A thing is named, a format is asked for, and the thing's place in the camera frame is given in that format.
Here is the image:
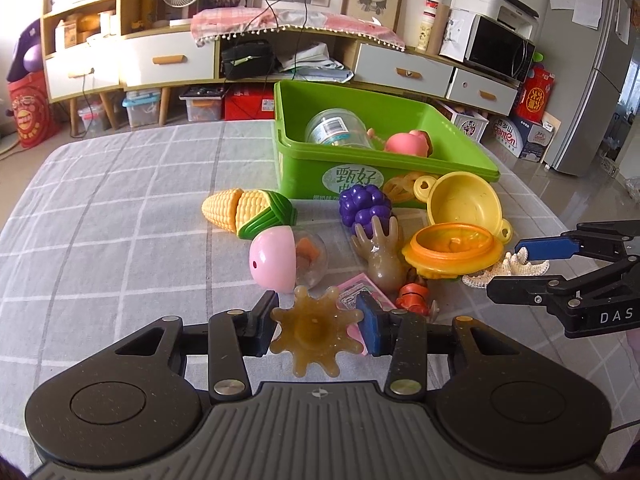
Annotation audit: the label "white printer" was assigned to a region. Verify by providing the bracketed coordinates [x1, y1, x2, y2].
[450, 0, 540, 36]

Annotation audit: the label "stacked white cups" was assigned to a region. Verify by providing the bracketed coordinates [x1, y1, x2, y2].
[416, 0, 443, 53]

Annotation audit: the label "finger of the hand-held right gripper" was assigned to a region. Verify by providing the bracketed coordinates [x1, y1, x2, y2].
[514, 219, 640, 263]
[486, 255, 640, 309]

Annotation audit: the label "white wooden low cabinet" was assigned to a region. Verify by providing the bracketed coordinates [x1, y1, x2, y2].
[215, 30, 521, 117]

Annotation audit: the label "pink card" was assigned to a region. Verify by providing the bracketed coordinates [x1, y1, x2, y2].
[336, 272, 398, 341]

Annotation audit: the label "clear plastic jar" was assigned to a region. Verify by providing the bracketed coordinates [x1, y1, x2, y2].
[304, 109, 376, 151]

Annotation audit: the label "white coral piece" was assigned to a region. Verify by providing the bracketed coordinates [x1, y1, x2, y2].
[462, 251, 551, 288]

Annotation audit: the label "pink round toy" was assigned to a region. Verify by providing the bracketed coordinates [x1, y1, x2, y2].
[367, 127, 435, 157]

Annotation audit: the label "grey checked tablecloth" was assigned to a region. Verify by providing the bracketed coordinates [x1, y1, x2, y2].
[0, 120, 640, 480]

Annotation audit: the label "pile of pale cloth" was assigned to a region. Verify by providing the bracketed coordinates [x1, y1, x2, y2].
[277, 42, 353, 83]

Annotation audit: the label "pink capsule ball toy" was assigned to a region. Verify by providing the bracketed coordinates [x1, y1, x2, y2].
[249, 225, 329, 293]

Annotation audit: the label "black bag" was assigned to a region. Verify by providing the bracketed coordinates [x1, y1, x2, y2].
[221, 39, 277, 80]

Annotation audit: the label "blue and white carton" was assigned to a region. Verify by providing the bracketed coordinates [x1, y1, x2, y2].
[487, 115, 556, 161]

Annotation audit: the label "clear storage box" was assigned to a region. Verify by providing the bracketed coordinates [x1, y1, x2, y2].
[77, 105, 108, 136]
[122, 89, 163, 128]
[179, 86, 226, 122]

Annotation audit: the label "silver refrigerator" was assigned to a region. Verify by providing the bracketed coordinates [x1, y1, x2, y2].
[542, 0, 633, 177]

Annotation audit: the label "black microwave oven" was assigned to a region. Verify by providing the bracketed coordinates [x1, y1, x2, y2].
[464, 14, 536, 84]

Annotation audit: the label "paper notes on refrigerator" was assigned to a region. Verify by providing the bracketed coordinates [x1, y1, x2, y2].
[547, 0, 603, 30]

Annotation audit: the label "orange clownfish toy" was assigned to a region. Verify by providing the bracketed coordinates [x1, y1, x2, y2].
[395, 282, 431, 317]

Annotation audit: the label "brown translucent hand toy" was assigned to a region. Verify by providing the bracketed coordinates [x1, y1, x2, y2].
[350, 216, 408, 293]

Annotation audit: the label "green plastic bin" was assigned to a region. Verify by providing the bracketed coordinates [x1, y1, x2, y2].
[272, 80, 501, 208]

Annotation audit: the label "orange toy pot lid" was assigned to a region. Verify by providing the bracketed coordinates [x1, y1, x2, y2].
[401, 223, 505, 281]

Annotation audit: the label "red gift box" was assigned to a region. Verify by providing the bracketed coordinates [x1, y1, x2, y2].
[515, 65, 556, 122]

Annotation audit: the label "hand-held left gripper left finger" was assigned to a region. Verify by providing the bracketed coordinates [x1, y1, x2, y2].
[114, 290, 281, 404]

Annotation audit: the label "purple ball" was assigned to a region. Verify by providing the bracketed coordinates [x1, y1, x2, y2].
[20, 42, 46, 73]

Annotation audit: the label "purple toy grapes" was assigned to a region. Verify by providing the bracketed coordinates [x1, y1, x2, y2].
[339, 184, 396, 233]

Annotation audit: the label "pink tasselled cloth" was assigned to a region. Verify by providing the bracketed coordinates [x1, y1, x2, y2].
[191, 7, 407, 52]

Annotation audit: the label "red cardboard box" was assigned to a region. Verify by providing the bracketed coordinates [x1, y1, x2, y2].
[224, 84, 276, 121]

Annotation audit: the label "brown translucent star toy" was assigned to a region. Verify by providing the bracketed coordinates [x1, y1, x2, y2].
[269, 285, 365, 378]

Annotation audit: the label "yellow toy pot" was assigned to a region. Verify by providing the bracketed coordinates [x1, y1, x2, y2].
[413, 171, 515, 247]

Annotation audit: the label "red printed bag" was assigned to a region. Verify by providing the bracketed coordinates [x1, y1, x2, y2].
[7, 71, 60, 148]

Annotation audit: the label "white wooden shelf cabinet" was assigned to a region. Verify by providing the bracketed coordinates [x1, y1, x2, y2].
[41, 0, 221, 137]

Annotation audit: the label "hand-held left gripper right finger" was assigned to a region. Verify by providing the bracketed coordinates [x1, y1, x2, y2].
[355, 293, 527, 402]

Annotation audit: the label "yellow toy corn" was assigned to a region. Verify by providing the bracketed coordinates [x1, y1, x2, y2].
[201, 188, 298, 241]

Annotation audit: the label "white plastic crate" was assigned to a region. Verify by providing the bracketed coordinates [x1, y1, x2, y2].
[445, 102, 490, 143]

